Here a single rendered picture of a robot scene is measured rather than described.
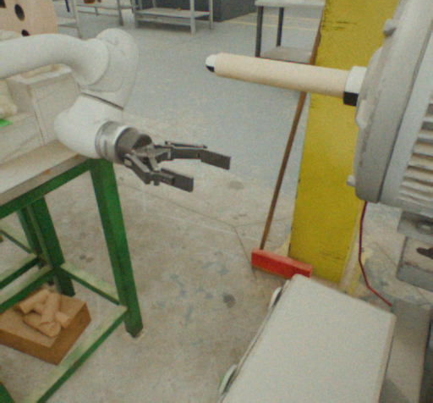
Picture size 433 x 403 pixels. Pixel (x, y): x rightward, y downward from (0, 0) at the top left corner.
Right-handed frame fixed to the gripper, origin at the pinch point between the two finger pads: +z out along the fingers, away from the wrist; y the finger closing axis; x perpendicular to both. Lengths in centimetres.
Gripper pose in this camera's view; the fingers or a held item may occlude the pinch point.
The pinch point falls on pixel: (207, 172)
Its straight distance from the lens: 69.7
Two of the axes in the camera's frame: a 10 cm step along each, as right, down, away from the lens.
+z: 8.5, 2.9, -4.4
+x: 0.8, -9.0, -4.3
